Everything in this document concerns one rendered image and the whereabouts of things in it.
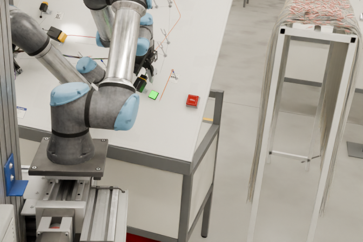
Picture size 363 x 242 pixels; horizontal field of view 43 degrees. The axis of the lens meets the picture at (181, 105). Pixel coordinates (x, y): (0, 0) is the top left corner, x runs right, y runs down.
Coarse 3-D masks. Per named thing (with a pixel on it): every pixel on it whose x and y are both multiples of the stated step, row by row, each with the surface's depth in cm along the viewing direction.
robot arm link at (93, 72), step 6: (78, 60) 189; (84, 60) 187; (90, 60) 187; (78, 66) 187; (84, 66) 186; (90, 66) 186; (96, 66) 189; (84, 72) 187; (90, 72) 188; (96, 72) 190; (102, 72) 192; (90, 78) 189; (96, 78) 191; (102, 78) 193
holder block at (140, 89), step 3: (138, 78) 217; (141, 78) 217; (135, 81) 217; (138, 81) 217; (141, 81) 216; (144, 81) 216; (135, 84) 216; (141, 84) 216; (144, 84) 218; (135, 87) 216; (138, 87) 216; (141, 87) 216; (144, 87) 219; (138, 90) 216; (141, 90) 217
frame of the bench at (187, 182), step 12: (204, 120) 267; (216, 132) 258; (204, 144) 240; (216, 156) 273; (192, 180) 218; (204, 204) 263; (180, 216) 224; (204, 216) 288; (132, 228) 236; (180, 228) 227; (192, 228) 240; (204, 228) 291; (168, 240) 232; (180, 240) 229
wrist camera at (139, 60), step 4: (136, 56) 206; (140, 56) 206; (144, 56) 206; (136, 60) 206; (140, 60) 205; (144, 60) 207; (136, 64) 205; (140, 64) 205; (136, 68) 205; (140, 68) 206; (136, 72) 205
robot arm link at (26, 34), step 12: (12, 12) 154; (24, 12) 156; (12, 24) 152; (24, 24) 152; (36, 24) 156; (12, 36) 153; (24, 36) 152; (36, 36) 154; (48, 36) 159; (24, 48) 155; (36, 48) 155; (48, 48) 159; (48, 60) 161; (60, 60) 163; (60, 72) 165; (72, 72) 168
